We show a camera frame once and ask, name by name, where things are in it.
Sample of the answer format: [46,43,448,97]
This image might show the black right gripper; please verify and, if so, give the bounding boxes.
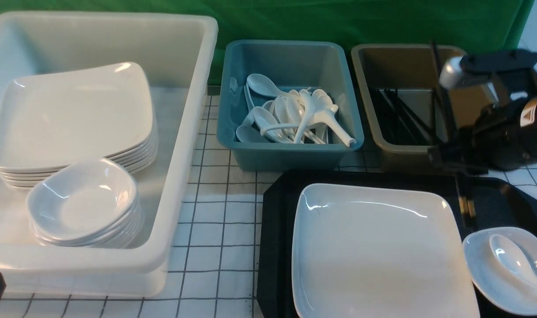
[427,115,507,172]

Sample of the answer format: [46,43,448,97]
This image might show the white ceramic soup spoon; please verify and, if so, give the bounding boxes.
[489,234,537,292]

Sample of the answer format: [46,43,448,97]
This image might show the small white sauce bowl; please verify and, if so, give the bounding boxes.
[462,226,537,318]

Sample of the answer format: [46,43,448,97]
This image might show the large white square plate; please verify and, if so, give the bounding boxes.
[291,183,480,318]

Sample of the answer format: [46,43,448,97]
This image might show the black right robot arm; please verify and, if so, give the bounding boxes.
[428,49,537,171]

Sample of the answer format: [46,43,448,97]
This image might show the black plastic serving tray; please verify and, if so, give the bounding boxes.
[256,170,537,318]

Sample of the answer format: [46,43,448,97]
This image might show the black chopsticks in bin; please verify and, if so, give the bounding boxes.
[369,88,442,146]

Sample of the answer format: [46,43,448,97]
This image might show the green cloth backdrop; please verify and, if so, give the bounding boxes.
[0,0,533,85]

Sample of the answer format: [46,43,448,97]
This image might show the brown plastic chopstick bin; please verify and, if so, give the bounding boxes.
[351,43,494,174]

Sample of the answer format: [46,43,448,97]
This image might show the teal plastic spoon bin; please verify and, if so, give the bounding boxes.
[217,39,365,172]

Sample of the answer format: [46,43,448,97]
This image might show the pile of white spoons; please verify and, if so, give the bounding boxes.
[236,74,356,147]

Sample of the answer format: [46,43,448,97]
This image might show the large white plastic tub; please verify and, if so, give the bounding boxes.
[0,11,218,299]

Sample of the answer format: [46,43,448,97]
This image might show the stack of white small bowls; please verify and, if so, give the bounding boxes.
[26,159,145,248]

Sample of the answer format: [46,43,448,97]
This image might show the stack of white square plates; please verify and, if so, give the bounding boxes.
[0,62,158,189]

